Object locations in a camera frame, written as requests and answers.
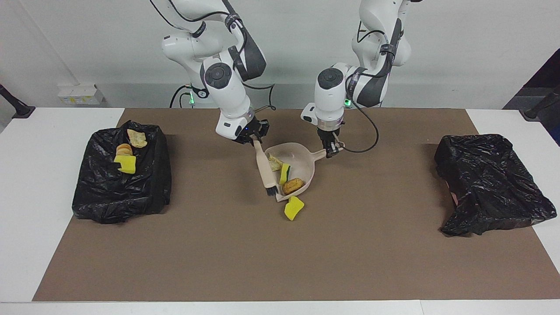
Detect beige hand brush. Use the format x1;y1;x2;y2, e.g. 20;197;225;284
253;139;279;196

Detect brown cork-like foam piece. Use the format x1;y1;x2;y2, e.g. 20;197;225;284
282;178;304;195

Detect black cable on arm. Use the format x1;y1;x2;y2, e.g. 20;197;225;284
151;0;276;114
339;17;405;154

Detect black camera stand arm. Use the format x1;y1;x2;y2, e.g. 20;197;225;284
521;86;560;121
0;84;36;119

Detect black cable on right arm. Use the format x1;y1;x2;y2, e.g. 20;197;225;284
151;0;276;114

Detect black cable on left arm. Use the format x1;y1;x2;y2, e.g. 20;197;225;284
339;17;405;154

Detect dark furniture panel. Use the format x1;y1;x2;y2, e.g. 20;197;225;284
502;47;560;147

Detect white wall socket box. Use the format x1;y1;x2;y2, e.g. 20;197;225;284
58;84;105;105

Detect black plastic bin bag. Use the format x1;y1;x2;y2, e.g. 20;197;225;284
434;134;557;237
72;121;172;224

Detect brown table mat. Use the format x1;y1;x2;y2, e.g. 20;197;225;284
33;108;560;301

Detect black base power cable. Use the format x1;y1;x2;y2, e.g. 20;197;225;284
169;84;193;109

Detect beige plastic dustpan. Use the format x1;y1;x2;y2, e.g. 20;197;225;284
264;141;346;203

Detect yellow wedge sponge piece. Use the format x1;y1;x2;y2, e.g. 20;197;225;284
284;196;305;221

